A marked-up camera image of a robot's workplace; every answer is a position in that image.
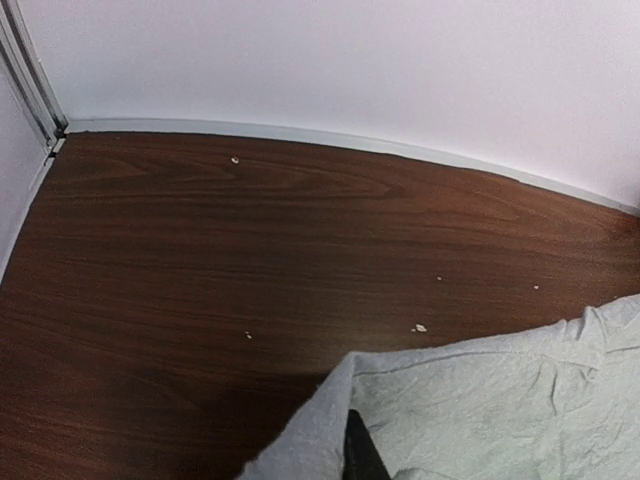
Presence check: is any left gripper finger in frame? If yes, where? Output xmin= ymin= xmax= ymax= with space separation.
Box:
xmin=342 ymin=409 xmax=391 ymax=480

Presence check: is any grey long sleeve shirt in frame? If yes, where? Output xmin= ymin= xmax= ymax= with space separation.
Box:
xmin=241 ymin=296 xmax=639 ymax=479

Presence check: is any left aluminium frame post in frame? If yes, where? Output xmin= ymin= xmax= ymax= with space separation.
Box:
xmin=1 ymin=0 xmax=69 ymax=157

